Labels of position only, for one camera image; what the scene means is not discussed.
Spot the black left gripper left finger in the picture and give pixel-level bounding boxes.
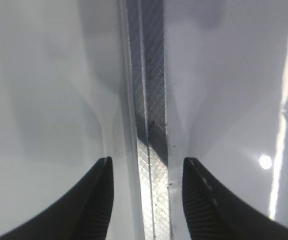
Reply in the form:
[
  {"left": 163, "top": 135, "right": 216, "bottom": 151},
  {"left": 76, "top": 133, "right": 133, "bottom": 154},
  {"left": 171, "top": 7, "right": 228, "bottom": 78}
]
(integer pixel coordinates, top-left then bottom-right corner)
[{"left": 0, "top": 156, "right": 114, "bottom": 240}]

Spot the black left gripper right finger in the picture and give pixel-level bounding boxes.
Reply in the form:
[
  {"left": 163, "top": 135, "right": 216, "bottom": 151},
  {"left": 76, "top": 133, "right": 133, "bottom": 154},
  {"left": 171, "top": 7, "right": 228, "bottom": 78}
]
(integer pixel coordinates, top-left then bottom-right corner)
[{"left": 182, "top": 157, "right": 288, "bottom": 240}]

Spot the white whiteboard with grey frame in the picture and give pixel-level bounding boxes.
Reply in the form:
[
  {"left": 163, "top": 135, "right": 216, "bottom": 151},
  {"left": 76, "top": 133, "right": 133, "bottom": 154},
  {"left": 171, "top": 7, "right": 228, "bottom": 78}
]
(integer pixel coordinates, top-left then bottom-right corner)
[{"left": 122, "top": 0, "right": 288, "bottom": 240}]

